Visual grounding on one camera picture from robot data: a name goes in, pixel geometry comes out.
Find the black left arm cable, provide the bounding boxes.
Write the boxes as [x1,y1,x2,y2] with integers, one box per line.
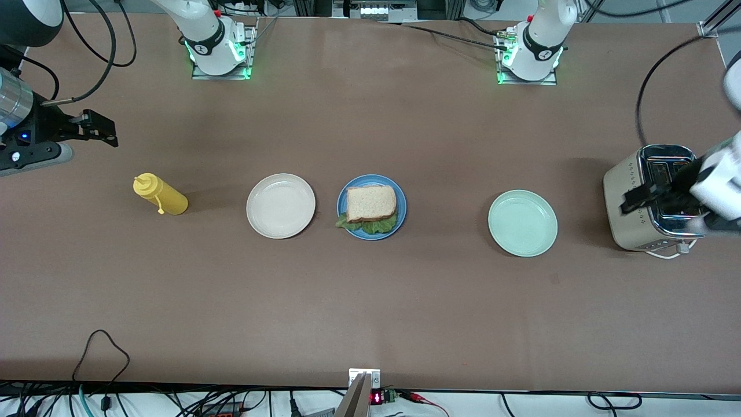
[636,35,704,145]

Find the red clip lead wires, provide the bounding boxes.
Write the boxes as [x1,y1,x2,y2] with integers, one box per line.
[399,391,449,417]

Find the aluminium frame corner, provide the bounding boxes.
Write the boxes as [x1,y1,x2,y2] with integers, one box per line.
[698,0,741,39]

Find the silver table edge bracket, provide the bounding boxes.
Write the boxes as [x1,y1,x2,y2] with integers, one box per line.
[349,368,381,390]

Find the beige and chrome toaster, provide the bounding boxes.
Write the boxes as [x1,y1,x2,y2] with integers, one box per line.
[603,144,715,253]

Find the looped thin black cable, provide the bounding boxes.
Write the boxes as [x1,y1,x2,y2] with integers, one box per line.
[72,330,131,413]

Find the aluminium camera mount beam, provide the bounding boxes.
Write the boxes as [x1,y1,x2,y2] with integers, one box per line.
[335,374,372,417]

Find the white toaster power cord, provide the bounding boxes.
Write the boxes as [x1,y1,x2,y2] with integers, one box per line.
[644,242,698,259]

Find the bread slice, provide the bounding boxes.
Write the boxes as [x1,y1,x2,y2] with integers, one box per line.
[346,185,398,224]

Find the cream white round plate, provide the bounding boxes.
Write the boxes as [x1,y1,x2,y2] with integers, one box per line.
[246,173,317,240]

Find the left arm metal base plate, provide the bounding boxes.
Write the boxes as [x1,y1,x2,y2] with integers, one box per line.
[495,28,559,86]

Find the coiled black cable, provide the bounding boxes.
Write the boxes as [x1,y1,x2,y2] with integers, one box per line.
[588,392,643,411]

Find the blue round plate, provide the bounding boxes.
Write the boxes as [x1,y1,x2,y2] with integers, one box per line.
[337,174,408,241]

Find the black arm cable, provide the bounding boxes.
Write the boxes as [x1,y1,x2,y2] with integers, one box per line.
[17,0,137,106]
[636,35,704,145]

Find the black cable across table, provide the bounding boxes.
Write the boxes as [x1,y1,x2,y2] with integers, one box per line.
[370,19,513,53]

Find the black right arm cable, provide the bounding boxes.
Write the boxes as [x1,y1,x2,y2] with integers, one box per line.
[17,0,137,106]

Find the pale green round plate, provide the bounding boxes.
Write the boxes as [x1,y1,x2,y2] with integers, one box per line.
[487,189,559,258]

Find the metal control box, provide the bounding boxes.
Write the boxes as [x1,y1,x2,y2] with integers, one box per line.
[332,0,421,23]

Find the black power strip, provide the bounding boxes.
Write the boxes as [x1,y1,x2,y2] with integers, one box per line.
[200,401,247,417]

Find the yellow squeeze bottle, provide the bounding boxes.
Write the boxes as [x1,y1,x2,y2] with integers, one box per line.
[133,173,189,216]

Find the green lettuce leaf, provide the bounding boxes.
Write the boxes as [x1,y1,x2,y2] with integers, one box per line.
[335,211,399,235]

